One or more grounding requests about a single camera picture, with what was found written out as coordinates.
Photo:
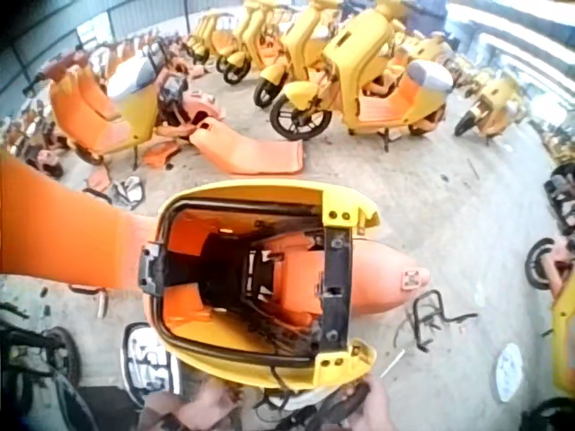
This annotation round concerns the person's left fingers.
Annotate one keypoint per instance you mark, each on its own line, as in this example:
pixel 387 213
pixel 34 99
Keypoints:
pixel 220 399

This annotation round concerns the person's right hand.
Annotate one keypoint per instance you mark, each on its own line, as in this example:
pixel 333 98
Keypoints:
pixel 379 410

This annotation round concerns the small orange plastic piece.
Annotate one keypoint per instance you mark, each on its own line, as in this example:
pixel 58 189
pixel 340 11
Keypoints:
pixel 98 178

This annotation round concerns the yellow scooter body panel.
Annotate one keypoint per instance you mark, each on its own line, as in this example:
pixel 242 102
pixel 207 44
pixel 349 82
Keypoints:
pixel 565 341

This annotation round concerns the orange yellow scooter with seat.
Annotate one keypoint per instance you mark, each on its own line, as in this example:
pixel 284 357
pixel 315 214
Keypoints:
pixel 112 112

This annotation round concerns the white round disc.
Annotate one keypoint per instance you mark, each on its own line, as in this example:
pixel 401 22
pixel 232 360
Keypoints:
pixel 510 372

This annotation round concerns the person's right fingers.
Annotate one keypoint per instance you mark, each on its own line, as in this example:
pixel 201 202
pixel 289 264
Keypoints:
pixel 355 397

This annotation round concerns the person's left hand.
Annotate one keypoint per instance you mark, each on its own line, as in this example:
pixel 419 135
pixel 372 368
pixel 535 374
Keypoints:
pixel 197 410

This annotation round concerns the orange scooter floor panel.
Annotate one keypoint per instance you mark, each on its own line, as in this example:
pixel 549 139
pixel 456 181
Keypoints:
pixel 251 150

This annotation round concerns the black scooter frame with wheel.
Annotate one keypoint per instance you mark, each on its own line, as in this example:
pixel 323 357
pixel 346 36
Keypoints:
pixel 36 359

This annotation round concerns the yellow scooter with grey seat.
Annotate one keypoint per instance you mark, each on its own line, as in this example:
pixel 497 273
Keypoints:
pixel 359 81

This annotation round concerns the black scooter parts heap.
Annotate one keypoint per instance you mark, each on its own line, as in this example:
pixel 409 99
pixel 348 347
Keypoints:
pixel 561 197

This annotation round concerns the small yellow scooter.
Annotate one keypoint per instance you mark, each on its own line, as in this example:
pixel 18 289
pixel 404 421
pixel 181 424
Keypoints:
pixel 492 110

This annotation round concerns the small white black scooter part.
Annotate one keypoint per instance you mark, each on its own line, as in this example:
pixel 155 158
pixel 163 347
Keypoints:
pixel 128 193

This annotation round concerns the row of yellow scooters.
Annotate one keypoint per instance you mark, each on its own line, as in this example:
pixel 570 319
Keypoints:
pixel 251 36

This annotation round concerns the large white black scooter part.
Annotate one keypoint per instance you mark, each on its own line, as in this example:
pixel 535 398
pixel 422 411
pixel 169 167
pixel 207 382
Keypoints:
pixel 146 361

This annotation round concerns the white stick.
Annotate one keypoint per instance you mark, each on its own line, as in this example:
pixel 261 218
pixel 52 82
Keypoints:
pixel 391 363

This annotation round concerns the orange broken panel piece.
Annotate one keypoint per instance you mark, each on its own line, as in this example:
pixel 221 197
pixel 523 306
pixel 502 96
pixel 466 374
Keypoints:
pixel 159 156

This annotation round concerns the yellow scooter with open compartment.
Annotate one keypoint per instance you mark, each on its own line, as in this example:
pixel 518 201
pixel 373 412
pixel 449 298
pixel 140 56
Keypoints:
pixel 251 202

